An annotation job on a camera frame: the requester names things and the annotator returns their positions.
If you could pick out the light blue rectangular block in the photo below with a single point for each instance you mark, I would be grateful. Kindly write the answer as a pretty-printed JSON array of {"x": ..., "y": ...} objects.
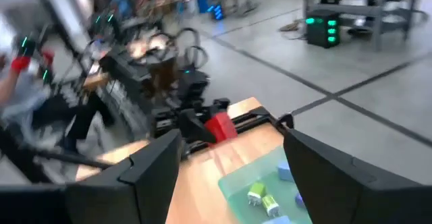
[
  {"x": 278, "y": 220},
  {"x": 285, "y": 171}
]

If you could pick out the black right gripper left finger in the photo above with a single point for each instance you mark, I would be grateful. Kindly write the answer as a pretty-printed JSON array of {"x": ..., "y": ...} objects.
[{"x": 135, "y": 200}]

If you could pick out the green translucent tray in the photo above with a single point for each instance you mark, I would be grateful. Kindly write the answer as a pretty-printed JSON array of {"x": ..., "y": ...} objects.
[{"x": 236, "y": 183}]

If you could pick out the green white charger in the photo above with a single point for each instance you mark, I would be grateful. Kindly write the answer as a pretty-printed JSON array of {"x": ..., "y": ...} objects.
[
  {"x": 256, "y": 193},
  {"x": 270, "y": 205}
]

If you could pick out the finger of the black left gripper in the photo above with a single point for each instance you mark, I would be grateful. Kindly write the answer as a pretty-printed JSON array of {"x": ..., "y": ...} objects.
[{"x": 194, "y": 129}]

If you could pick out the person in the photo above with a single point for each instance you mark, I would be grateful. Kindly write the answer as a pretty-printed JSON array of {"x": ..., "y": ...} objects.
[{"x": 23, "y": 96}]

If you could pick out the black computer green lights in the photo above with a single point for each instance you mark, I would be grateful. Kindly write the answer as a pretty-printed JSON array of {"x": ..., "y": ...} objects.
[{"x": 322, "y": 28}]

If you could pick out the purple block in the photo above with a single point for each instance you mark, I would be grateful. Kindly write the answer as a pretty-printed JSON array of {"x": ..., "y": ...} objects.
[{"x": 298, "y": 199}]

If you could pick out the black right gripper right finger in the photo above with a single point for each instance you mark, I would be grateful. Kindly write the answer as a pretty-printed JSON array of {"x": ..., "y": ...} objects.
[{"x": 354, "y": 200}]

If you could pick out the blue plastic bin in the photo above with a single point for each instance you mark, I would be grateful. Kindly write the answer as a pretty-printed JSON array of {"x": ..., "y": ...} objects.
[{"x": 203, "y": 3}]

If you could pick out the red rectangular block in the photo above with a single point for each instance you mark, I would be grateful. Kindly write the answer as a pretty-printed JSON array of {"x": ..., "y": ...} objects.
[{"x": 221, "y": 127}]

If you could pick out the black computer blue lights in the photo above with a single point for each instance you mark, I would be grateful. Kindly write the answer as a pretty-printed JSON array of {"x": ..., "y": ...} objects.
[{"x": 216, "y": 12}]

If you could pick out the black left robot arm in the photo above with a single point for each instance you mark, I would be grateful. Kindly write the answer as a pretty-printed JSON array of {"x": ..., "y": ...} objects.
[{"x": 192, "y": 82}]

